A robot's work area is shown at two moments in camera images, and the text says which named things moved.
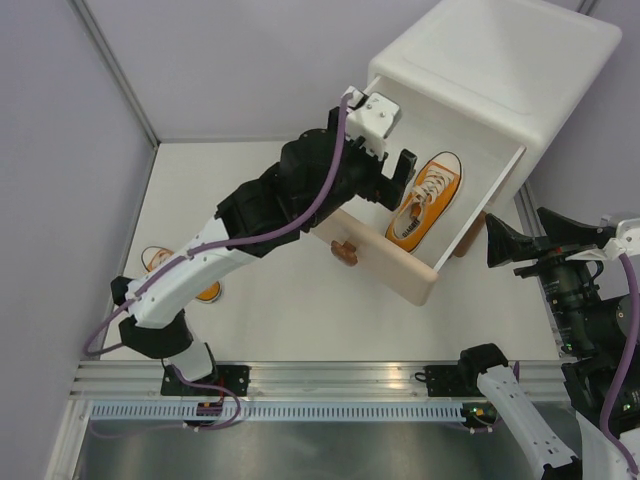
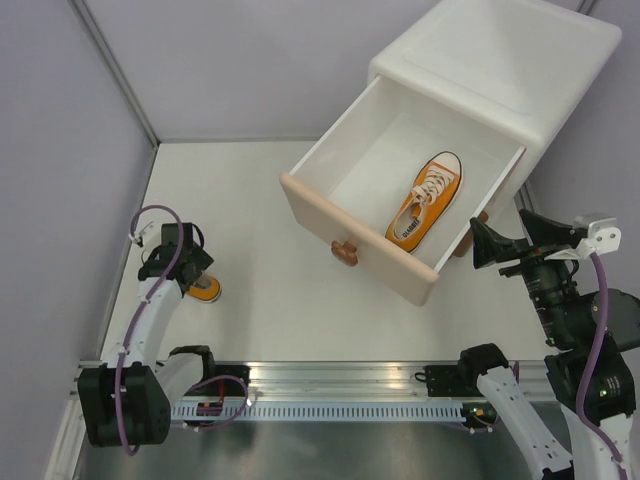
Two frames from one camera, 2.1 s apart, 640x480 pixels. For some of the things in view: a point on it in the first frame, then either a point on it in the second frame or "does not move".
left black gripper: [383, 189] -> [200, 259]
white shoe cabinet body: [512, 66] does not move
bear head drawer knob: [344, 252] does not move
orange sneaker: [426, 201] does not move
